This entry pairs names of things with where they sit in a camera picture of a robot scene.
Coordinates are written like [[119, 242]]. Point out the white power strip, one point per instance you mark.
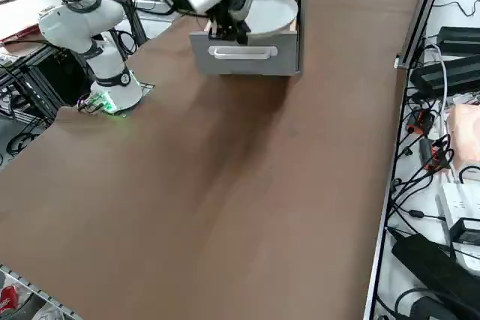
[[455, 200]]

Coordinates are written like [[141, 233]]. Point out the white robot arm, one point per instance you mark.
[[108, 69]]

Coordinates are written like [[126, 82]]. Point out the light gray plate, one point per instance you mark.
[[273, 12]]

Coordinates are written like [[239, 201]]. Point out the long black power adapter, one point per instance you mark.
[[450, 72]]

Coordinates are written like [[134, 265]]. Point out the red soda can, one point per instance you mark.
[[8, 299]]

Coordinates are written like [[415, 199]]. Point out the black bag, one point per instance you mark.
[[427, 271]]

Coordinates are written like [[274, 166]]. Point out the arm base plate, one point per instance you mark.
[[148, 87]]

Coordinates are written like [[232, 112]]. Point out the perforated aluminium rail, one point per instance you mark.
[[37, 290]]

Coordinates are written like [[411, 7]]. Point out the aluminium profile post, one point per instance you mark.
[[423, 9]]

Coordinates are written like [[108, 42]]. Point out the silver table edge rail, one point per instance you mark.
[[376, 260]]

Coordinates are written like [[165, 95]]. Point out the black frame rack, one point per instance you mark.
[[37, 87]]

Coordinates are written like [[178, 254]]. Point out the orange black connector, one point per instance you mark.
[[435, 155], [422, 119]]

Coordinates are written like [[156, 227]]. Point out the small black adapter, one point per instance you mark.
[[467, 230]]

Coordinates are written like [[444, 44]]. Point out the pale pink box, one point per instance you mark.
[[467, 136]]

